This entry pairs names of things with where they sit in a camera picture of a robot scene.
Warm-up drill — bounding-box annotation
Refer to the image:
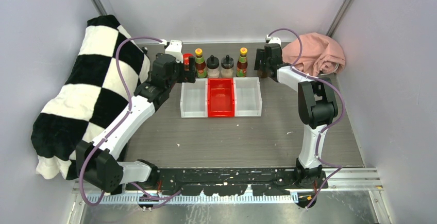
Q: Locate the white plastic bin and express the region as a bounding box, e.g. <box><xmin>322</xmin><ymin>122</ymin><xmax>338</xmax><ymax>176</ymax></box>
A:
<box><xmin>180</xmin><ymin>78</ymin><xmax>208</xmax><ymax>118</ymax></box>
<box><xmin>233</xmin><ymin>77</ymin><xmax>262</xmax><ymax>117</ymax></box>

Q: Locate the yellow cap sauce bottle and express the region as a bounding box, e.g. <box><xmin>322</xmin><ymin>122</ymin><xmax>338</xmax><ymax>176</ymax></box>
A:
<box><xmin>236</xmin><ymin>47</ymin><xmax>248</xmax><ymax>77</ymax></box>
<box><xmin>195</xmin><ymin>48</ymin><xmax>207</xmax><ymax>78</ymax></box>

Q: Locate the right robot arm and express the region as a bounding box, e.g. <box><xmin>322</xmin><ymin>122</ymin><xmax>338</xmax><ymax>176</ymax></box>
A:
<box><xmin>254</xmin><ymin>43</ymin><xmax>338</xmax><ymax>188</ymax></box>

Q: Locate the pink cloth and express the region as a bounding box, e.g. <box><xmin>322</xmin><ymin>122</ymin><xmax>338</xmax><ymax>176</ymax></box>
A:
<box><xmin>282</xmin><ymin>32</ymin><xmax>346</xmax><ymax>76</ymax></box>

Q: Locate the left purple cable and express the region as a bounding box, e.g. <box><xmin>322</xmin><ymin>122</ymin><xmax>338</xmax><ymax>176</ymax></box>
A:
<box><xmin>78</xmin><ymin>36</ymin><xmax>181</xmax><ymax>210</ymax></box>

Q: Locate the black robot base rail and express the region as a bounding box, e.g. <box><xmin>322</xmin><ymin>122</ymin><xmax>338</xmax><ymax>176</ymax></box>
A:
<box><xmin>138</xmin><ymin>167</ymin><xmax>328</xmax><ymax>197</ymax></box>

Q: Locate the white lid brown sauce jar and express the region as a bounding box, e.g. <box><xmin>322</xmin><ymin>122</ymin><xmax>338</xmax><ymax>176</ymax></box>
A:
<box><xmin>257</xmin><ymin>69</ymin><xmax>268</xmax><ymax>78</ymax></box>

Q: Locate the grey lid seasoning jar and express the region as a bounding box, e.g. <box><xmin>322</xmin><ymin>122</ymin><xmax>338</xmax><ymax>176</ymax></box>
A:
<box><xmin>221</xmin><ymin>55</ymin><xmax>234</xmax><ymax>78</ymax></box>

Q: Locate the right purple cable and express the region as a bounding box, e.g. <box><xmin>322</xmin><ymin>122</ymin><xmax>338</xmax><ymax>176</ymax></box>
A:
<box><xmin>267</xmin><ymin>28</ymin><xmax>346</xmax><ymax>210</ymax></box>

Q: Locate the red plastic bin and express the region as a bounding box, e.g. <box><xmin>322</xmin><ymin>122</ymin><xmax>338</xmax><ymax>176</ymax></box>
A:
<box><xmin>207</xmin><ymin>78</ymin><xmax>235</xmax><ymax>117</ymax></box>

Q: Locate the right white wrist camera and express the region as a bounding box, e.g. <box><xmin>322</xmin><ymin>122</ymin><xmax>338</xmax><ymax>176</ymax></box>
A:
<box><xmin>265</xmin><ymin>36</ymin><xmax>281</xmax><ymax>45</ymax></box>

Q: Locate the black lid white seasoning jar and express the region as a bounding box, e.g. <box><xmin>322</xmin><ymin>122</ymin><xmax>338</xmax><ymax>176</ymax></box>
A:
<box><xmin>206</xmin><ymin>55</ymin><xmax>220</xmax><ymax>78</ymax></box>

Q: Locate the black white checkered blanket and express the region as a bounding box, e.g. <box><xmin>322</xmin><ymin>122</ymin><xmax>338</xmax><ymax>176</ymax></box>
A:
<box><xmin>30</xmin><ymin>15</ymin><xmax>150</xmax><ymax>180</ymax></box>

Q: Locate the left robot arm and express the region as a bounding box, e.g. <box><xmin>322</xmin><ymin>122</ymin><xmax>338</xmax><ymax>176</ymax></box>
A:
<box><xmin>75</xmin><ymin>53</ymin><xmax>196</xmax><ymax>193</ymax></box>

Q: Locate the left white plastic bin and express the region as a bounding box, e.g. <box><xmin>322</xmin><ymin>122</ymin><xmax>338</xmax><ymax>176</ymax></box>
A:
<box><xmin>180</xmin><ymin>78</ymin><xmax>208</xmax><ymax>118</ymax></box>

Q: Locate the purple cable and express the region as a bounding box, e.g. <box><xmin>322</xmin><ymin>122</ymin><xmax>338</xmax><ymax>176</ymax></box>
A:
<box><xmin>78</xmin><ymin>36</ymin><xmax>181</xmax><ymax>210</ymax></box>
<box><xmin>267</xmin><ymin>28</ymin><xmax>346</xmax><ymax>210</ymax></box>

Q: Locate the red lid chili sauce jar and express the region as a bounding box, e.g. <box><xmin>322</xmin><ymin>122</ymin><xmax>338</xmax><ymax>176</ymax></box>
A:
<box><xmin>183</xmin><ymin>53</ymin><xmax>194</xmax><ymax>75</ymax></box>

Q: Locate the right white plastic bin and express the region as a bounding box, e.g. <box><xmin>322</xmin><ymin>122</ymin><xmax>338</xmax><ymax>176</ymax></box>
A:
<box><xmin>233</xmin><ymin>77</ymin><xmax>262</xmax><ymax>117</ymax></box>

